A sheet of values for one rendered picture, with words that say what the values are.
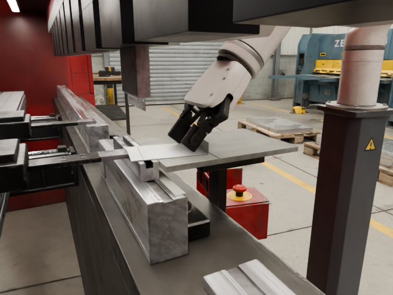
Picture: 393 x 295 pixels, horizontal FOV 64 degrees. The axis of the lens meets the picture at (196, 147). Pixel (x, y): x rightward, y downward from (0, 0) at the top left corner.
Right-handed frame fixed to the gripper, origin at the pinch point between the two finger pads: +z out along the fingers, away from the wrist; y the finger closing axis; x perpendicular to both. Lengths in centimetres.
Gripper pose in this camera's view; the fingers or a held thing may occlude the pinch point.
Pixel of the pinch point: (185, 135)
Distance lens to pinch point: 56.6
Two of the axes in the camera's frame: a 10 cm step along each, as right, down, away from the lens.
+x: 6.8, 5.3, 5.0
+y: 4.4, 2.4, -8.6
